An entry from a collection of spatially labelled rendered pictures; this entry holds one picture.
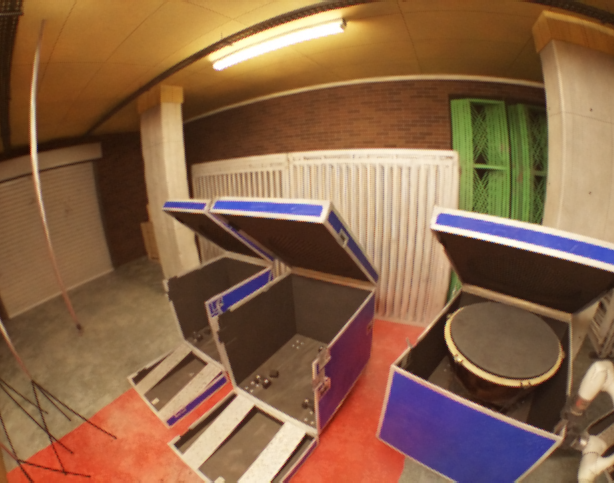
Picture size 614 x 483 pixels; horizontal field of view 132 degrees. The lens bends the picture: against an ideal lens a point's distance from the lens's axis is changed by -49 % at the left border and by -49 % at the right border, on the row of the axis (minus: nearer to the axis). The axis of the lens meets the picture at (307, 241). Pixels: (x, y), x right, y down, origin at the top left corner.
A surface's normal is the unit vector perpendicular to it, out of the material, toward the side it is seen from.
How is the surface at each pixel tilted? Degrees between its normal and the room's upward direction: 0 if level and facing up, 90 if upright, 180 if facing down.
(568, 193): 90
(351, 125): 90
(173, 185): 90
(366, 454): 0
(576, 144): 90
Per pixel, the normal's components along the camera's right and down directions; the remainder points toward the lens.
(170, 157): 0.88, 0.10
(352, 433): -0.06, -0.95
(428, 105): -0.47, 0.30
